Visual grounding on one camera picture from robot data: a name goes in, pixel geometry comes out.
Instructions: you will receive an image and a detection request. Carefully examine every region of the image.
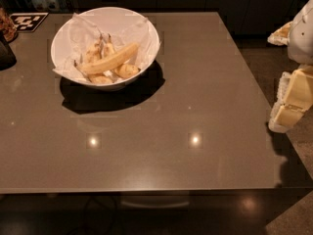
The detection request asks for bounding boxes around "yellow banana lower right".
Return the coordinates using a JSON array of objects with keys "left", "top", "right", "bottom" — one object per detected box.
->
[{"left": 103, "top": 33, "right": 141, "bottom": 80}]

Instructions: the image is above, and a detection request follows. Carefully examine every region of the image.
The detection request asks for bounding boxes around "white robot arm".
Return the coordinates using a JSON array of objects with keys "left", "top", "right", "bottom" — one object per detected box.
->
[{"left": 267, "top": 0, "right": 313, "bottom": 133}]

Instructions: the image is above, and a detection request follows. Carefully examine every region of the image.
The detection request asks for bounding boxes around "brown patterned object far left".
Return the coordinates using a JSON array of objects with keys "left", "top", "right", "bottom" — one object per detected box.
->
[{"left": 0, "top": 8, "right": 18, "bottom": 42}]

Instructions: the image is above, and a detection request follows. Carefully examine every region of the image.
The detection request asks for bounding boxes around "dark object at left edge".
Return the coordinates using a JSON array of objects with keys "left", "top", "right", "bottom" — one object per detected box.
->
[{"left": 0, "top": 32, "right": 17, "bottom": 71}]

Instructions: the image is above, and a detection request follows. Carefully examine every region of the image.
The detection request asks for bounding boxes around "white bowl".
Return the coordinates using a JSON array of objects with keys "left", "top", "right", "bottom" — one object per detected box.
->
[{"left": 50, "top": 6, "right": 161, "bottom": 92}]

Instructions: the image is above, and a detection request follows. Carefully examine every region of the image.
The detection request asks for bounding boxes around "yellow banana lower left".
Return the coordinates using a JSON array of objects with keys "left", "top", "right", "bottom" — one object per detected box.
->
[{"left": 84, "top": 35, "right": 115, "bottom": 84}]

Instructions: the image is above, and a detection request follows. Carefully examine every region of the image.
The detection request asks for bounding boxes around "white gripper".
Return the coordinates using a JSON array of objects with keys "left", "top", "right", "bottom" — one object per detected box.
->
[{"left": 267, "top": 22, "right": 313, "bottom": 133}]

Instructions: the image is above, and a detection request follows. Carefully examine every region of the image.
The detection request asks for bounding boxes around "black white fiducial marker card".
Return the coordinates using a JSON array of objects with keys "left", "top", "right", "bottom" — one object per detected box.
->
[{"left": 10, "top": 13, "right": 48, "bottom": 32}]

